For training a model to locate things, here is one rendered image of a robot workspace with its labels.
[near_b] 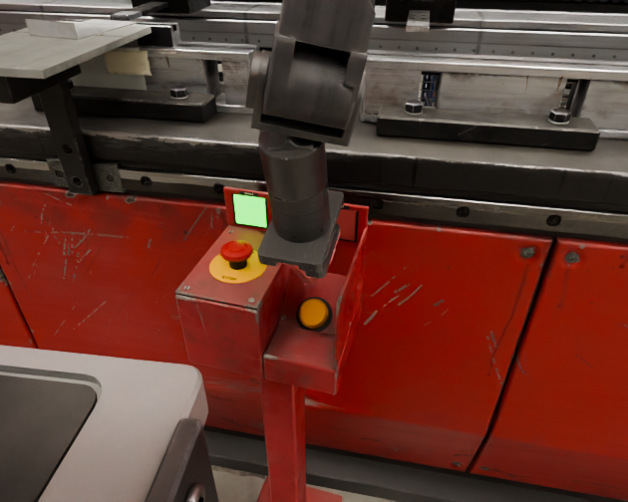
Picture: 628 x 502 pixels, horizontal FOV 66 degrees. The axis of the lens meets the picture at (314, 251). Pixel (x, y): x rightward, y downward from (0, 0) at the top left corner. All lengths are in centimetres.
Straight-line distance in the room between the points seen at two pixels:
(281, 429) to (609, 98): 68
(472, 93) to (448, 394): 53
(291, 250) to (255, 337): 15
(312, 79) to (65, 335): 91
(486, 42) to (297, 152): 68
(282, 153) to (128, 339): 74
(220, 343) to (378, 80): 44
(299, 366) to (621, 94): 58
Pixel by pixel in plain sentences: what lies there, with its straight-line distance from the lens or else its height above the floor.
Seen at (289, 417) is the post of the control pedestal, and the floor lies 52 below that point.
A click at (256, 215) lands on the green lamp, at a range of 67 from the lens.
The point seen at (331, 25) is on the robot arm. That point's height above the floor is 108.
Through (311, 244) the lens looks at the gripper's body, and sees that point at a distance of 47.
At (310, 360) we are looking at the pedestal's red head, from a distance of 60.
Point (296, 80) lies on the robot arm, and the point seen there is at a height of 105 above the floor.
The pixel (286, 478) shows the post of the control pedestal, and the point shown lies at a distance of 92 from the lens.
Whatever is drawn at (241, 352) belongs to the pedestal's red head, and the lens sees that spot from 62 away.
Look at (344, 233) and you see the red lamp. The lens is 64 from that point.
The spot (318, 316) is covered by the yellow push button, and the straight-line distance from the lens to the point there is 62.
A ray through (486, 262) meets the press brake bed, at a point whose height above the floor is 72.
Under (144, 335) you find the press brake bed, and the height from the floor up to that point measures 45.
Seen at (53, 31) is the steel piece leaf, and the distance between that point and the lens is 83.
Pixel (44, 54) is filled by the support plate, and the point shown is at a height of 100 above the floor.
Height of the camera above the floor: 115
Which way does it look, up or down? 35 degrees down
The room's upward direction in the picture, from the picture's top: straight up
